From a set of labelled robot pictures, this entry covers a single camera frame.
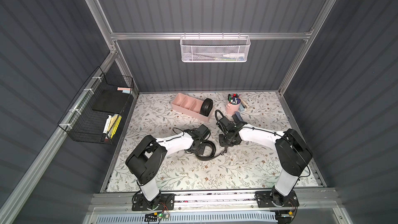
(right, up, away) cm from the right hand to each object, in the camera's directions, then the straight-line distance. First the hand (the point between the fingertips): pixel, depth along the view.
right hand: (224, 142), depth 91 cm
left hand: (-16, -6, 0) cm, 17 cm away
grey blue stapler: (+10, +14, +10) cm, 20 cm away
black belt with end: (-7, -6, -4) cm, 10 cm away
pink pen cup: (+6, +23, +8) cm, 26 cm away
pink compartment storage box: (-22, +22, +21) cm, 37 cm away
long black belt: (-10, +21, +5) cm, 24 cm away
